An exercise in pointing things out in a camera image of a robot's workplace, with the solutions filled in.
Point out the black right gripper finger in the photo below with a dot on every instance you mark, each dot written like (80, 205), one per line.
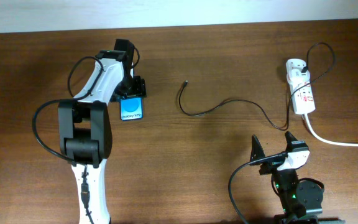
(294, 145)
(257, 152)

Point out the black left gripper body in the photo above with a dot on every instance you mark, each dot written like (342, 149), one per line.
(131, 87)

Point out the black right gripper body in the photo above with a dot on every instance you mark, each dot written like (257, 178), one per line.
(271, 167)

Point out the blue screen Galaxy smartphone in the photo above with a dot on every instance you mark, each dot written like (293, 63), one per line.
(131, 109)

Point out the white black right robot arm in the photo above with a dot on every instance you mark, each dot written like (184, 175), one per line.
(301, 199)

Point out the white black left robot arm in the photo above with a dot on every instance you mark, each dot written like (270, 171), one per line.
(85, 128)

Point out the white USB charger plug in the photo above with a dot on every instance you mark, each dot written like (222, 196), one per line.
(296, 76)

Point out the white power strip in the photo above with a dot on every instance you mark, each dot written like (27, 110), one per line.
(302, 96)

